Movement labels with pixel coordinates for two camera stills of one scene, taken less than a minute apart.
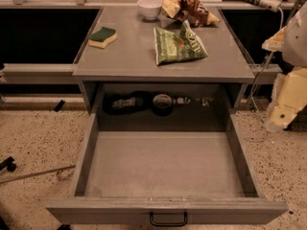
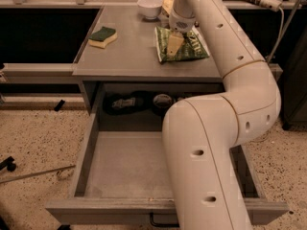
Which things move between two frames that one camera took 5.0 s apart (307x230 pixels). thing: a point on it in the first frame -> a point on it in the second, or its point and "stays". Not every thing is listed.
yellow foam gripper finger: (289, 98) -> (179, 25)
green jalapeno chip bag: (172, 47) stays
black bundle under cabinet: (116, 103) stays
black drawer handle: (168, 224) stays
